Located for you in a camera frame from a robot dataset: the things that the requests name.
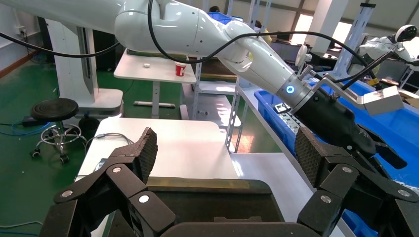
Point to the red paper cup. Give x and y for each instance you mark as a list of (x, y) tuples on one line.
[(180, 70)]

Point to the white humanoid robot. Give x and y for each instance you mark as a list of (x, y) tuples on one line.
[(376, 47)]

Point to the white flat panel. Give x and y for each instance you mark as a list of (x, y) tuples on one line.
[(268, 176)]

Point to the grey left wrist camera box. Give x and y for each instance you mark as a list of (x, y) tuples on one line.
[(383, 101)]

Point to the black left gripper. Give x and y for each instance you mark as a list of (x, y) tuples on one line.
[(330, 117)]

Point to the white pillar stand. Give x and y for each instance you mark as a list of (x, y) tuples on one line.
[(72, 65)]

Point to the white table with cup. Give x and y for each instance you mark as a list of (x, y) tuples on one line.
[(147, 72)]

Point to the silver camera mount bracket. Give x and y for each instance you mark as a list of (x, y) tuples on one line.
[(340, 87)]

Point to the blue plastic bin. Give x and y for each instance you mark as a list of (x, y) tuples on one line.
[(399, 130)]

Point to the black container tray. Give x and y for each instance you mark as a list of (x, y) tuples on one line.
[(212, 202)]

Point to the small blue storage bin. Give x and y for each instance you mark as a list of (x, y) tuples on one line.
[(219, 18)]

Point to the black bucket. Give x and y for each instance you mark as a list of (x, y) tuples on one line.
[(89, 126)]

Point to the white rounded table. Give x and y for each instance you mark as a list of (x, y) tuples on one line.
[(183, 147)]

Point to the silver slotted metal part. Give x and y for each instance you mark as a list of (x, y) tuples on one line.
[(292, 121)]

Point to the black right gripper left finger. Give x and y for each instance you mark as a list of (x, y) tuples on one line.
[(144, 157)]

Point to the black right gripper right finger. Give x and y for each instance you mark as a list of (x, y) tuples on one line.
[(311, 157)]

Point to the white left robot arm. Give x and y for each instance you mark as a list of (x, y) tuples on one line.
[(163, 29)]

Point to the grey upright frame part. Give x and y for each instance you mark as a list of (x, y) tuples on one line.
[(282, 108)]

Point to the black round wheeled stool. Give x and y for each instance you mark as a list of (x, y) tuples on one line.
[(54, 109)]

